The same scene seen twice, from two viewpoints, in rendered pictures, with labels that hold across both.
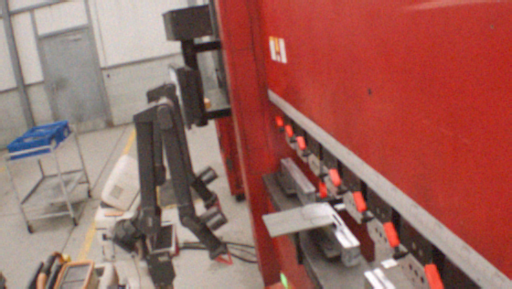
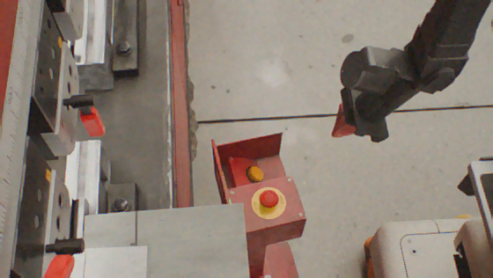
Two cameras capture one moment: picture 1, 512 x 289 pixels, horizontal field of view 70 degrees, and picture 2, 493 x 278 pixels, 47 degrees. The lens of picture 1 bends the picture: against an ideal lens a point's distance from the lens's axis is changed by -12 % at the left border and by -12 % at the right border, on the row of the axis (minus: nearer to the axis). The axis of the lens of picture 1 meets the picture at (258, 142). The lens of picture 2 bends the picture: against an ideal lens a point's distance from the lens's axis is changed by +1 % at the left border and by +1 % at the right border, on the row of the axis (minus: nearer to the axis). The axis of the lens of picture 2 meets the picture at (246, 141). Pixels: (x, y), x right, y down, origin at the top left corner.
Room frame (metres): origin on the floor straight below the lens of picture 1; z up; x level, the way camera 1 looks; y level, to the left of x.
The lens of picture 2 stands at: (1.78, 0.02, 1.87)
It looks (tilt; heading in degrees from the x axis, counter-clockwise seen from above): 61 degrees down; 182
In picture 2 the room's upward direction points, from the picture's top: 1 degrees clockwise
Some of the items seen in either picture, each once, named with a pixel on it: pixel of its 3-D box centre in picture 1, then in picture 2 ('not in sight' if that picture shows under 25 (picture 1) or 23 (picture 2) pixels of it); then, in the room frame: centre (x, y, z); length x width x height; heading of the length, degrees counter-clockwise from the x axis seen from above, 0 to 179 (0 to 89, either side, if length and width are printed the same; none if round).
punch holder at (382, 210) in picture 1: (391, 218); not in sight; (0.98, -0.34, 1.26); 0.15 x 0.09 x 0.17; 8
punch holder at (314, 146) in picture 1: (323, 153); (11, 228); (1.57, -0.25, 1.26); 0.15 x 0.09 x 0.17; 8
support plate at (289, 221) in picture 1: (296, 219); (165, 262); (1.53, -0.11, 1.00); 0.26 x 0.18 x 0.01; 98
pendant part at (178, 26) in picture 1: (193, 71); not in sight; (2.73, 0.36, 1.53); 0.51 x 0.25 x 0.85; 17
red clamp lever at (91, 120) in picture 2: (324, 185); (85, 116); (1.39, -0.22, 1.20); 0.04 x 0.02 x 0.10; 98
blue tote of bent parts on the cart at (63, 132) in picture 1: (47, 133); not in sight; (4.38, 2.44, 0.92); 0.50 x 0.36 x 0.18; 97
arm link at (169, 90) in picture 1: (178, 133); not in sight; (1.69, 0.33, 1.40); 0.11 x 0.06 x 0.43; 7
